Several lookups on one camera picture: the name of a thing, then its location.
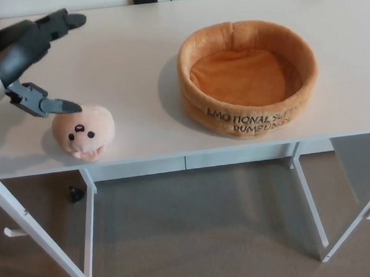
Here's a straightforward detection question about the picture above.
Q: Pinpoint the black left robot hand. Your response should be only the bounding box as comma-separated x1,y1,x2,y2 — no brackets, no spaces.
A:
0,7,92,120

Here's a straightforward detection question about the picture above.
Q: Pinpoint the white table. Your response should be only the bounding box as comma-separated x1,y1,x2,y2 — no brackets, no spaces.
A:
0,0,370,188

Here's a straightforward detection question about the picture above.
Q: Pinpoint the black rubber doorstop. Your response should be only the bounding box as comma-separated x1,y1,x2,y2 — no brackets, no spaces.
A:
67,184,85,204

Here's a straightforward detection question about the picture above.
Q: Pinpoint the beige plush dumpling toy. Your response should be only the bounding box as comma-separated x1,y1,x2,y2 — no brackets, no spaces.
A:
50,100,117,164

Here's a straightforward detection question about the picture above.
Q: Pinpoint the orange round plush basket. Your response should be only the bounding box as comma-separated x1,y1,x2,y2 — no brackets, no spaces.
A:
175,16,323,143

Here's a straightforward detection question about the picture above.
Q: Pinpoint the white metal table leg frame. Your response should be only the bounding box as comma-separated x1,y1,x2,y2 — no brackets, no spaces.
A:
286,136,370,266
0,167,103,277

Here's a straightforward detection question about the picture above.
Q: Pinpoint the white hook peg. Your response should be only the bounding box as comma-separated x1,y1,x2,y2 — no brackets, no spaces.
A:
3,226,25,239

